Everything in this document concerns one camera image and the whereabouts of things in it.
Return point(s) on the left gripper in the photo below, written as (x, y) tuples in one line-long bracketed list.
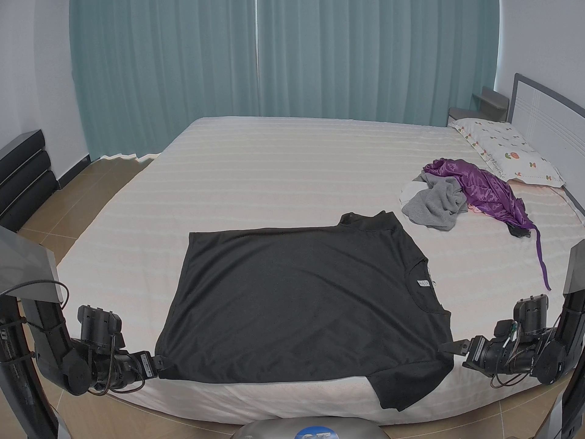
[(137, 366)]

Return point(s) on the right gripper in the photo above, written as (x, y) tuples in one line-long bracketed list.
[(486, 355)]

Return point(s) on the black T-shirt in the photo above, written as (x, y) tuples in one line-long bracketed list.
[(297, 300)]

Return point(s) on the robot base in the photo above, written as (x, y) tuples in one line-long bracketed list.
[(274, 430)]

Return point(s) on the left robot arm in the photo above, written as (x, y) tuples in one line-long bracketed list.
[(50, 350)]

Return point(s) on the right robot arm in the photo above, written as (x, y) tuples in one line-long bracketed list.
[(548, 355)]

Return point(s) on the bed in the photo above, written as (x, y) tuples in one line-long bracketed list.
[(274, 167)]

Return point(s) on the grey garment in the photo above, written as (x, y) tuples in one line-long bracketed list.
[(434, 208)]

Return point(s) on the purple satin garment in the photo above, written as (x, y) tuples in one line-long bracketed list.
[(484, 185)]

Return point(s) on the white garment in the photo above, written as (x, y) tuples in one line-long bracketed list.
[(407, 194)]

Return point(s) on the white printed pillow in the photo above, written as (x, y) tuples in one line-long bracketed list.
[(507, 149)]

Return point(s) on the grey bedside table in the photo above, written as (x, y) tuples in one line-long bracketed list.
[(492, 100)]

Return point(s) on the blue-green curtain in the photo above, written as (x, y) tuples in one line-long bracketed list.
[(374, 39), (160, 62)]

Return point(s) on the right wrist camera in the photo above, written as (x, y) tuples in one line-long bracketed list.
[(505, 329)]

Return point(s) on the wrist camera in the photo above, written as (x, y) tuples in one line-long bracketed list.
[(505, 329), (119, 340)]

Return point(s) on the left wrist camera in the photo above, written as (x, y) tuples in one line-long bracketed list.
[(119, 340)]

